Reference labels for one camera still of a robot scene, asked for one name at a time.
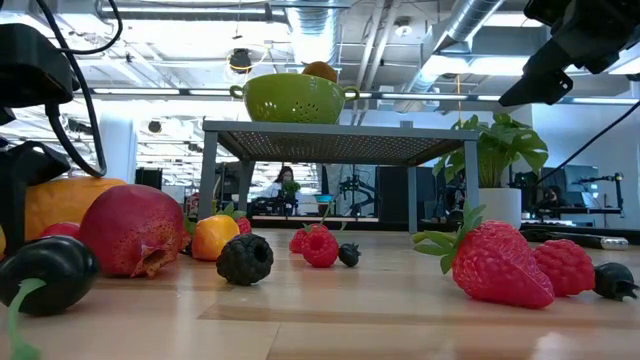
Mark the red pomegranate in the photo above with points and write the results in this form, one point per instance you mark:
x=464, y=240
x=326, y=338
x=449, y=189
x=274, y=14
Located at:
x=130, y=225

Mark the green colander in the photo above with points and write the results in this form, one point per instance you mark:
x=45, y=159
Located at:
x=290, y=100

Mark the green plant in white pot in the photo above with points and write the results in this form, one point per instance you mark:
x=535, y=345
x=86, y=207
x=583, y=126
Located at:
x=500, y=207

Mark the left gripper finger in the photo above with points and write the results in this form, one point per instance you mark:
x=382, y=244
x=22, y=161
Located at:
x=12, y=215

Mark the tall black cabinet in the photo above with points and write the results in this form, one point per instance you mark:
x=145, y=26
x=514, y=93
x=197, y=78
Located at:
x=392, y=195

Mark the teal bowl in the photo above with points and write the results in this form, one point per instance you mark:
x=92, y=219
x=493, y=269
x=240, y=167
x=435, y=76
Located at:
x=325, y=198

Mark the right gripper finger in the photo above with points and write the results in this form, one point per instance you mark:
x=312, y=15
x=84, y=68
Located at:
x=545, y=80

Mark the small red fruit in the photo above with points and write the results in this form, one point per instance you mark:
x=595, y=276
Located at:
x=60, y=229

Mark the black aluminium table frame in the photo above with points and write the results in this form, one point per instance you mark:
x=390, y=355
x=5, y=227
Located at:
x=350, y=226

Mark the small green background plant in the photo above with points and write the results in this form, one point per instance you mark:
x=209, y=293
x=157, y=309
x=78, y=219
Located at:
x=291, y=188

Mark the background computer monitor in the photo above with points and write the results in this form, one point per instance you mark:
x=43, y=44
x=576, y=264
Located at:
x=582, y=187

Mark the black kitchen knife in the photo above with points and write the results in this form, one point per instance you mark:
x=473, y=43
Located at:
x=575, y=238

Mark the red raspberry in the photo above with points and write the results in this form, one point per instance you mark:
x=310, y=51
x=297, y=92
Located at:
x=320, y=247
x=565, y=267

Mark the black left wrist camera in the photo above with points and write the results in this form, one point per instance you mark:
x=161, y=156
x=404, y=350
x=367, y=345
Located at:
x=30, y=65

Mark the orange yellow mango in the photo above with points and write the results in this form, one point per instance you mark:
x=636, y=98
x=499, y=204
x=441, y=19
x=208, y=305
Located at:
x=65, y=205

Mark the silver ventilation duct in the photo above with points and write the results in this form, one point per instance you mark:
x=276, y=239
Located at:
x=460, y=30
x=312, y=30

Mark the person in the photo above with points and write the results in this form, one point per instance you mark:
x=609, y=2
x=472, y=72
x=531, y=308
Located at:
x=285, y=175
x=551, y=195

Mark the small dark blueberry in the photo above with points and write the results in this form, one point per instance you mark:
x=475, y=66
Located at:
x=612, y=280
x=349, y=255

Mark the small orange yellow fruit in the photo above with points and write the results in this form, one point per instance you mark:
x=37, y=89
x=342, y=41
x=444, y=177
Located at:
x=2, y=242
x=212, y=237

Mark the blackberry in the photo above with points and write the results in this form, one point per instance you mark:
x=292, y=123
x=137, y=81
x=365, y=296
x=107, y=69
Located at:
x=245, y=260

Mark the grey perforated metal shelf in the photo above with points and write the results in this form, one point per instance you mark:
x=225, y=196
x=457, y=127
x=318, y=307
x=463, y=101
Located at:
x=340, y=128

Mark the black eggplant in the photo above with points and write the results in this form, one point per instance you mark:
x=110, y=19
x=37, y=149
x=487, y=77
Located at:
x=50, y=270

